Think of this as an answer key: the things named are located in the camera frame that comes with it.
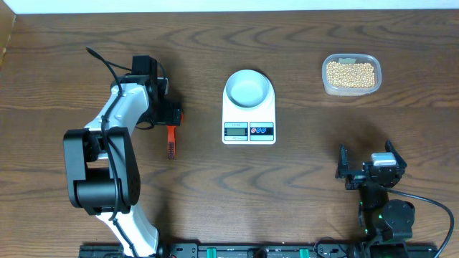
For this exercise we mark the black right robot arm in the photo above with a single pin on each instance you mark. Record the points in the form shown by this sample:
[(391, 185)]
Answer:
[(387, 222)]

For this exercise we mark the orange measuring scoop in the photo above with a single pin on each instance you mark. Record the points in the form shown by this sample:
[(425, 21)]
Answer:
[(171, 148)]

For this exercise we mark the pile of soybeans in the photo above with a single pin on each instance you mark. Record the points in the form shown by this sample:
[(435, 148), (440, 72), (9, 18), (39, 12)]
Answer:
[(361, 75)]

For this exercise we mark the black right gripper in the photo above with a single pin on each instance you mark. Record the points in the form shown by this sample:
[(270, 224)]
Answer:
[(355, 178)]

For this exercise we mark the clear plastic container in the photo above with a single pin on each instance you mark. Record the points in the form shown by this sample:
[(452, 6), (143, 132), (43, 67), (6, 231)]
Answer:
[(351, 59)]

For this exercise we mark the white digital kitchen scale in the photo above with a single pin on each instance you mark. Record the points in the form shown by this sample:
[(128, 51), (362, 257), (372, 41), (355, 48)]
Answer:
[(249, 126)]

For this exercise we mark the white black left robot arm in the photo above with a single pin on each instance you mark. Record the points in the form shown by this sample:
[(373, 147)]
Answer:
[(102, 172)]

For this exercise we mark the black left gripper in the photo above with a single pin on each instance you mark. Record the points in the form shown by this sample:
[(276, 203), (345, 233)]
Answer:
[(168, 117)]

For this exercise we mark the grey round bowl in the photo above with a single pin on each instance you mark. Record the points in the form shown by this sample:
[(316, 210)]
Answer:
[(247, 88)]

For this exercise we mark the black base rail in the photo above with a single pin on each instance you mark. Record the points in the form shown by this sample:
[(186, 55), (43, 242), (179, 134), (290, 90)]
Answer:
[(321, 249)]

